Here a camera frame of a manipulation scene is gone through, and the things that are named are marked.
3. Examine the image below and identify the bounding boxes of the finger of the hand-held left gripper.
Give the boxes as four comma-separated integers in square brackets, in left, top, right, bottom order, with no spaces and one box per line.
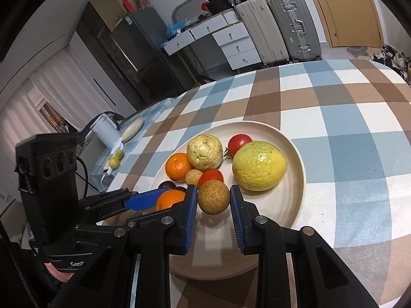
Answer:
[77,188,174,225]

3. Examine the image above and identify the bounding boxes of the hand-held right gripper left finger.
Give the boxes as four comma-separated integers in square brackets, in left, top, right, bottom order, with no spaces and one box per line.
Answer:
[48,184,198,308]

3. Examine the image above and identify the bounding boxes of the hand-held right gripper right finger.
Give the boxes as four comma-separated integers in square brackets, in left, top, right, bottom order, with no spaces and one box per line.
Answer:
[229,184,379,308]

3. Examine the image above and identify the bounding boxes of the orange mandarin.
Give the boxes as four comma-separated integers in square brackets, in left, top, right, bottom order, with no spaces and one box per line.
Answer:
[165,153,194,182]
[156,189,187,211]

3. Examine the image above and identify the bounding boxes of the speckled brown round fruit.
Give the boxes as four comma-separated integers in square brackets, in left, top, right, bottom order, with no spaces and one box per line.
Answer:
[197,180,231,215]

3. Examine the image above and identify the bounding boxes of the small tan round fruit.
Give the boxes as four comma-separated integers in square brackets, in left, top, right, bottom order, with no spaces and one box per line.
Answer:
[185,169,204,187]

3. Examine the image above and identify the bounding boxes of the red tomato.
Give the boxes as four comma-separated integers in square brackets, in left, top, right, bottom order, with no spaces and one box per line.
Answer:
[197,169,224,189]
[225,134,253,158]

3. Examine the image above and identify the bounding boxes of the large cream plate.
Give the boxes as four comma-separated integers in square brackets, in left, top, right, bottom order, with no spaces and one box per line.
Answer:
[133,121,305,280]

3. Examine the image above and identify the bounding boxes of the person's left forearm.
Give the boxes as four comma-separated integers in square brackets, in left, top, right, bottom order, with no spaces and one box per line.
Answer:
[0,240,52,308]

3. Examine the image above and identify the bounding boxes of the large yellow citrus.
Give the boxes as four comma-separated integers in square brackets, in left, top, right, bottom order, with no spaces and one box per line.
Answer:
[232,140,287,191]

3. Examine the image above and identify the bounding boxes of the wrinkled yellow guava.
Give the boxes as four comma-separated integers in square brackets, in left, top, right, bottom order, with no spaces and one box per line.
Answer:
[186,134,223,171]

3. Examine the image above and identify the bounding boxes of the small cream plate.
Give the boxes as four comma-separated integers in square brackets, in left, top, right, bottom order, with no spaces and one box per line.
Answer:
[120,118,144,142]

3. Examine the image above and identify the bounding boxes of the white kettle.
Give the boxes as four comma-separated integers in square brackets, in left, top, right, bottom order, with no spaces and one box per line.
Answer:
[91,113,124,146]

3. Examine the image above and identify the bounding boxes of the white curtain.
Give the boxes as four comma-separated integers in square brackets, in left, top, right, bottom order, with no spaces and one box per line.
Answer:
[0,67,97,199]

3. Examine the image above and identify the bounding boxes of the checkered tablecloth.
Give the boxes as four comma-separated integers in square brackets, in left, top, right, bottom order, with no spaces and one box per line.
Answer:
[96,58,411,308]

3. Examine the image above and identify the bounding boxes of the dark grey fridge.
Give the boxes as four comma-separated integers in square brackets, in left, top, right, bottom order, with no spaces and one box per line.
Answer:
[111,6,190,98]

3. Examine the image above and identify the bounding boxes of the dark tall cabinet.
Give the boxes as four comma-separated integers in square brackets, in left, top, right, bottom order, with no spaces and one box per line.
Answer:
[75,2,142,110]

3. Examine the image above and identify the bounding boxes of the blue plastic bag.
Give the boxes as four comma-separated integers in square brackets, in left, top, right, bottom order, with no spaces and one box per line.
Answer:
[166,19,193,37]

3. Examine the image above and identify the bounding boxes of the white drawer unit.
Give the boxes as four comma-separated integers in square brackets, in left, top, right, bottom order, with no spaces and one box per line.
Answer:
[162,11,262,71]

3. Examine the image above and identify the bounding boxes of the beige suitcase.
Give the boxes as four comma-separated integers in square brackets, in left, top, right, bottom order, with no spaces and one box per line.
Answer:
[234,0,289,66]

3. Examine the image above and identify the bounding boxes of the cardboard box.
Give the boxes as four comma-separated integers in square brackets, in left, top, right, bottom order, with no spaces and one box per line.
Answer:
[88,0,127,33]

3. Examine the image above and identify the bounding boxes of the silver suitcase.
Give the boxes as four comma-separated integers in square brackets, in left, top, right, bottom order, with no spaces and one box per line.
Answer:
[267,0,322,63]

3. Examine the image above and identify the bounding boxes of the pile of shoes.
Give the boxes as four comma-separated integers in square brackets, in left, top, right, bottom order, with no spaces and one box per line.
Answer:
[369,43,411,71]

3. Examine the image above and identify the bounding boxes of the wooden door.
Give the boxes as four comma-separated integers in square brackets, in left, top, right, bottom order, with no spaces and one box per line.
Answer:
[302,0,384,49]

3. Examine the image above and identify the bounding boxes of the black cable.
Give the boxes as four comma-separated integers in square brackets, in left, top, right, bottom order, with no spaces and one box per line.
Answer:
[75,157,91,199]

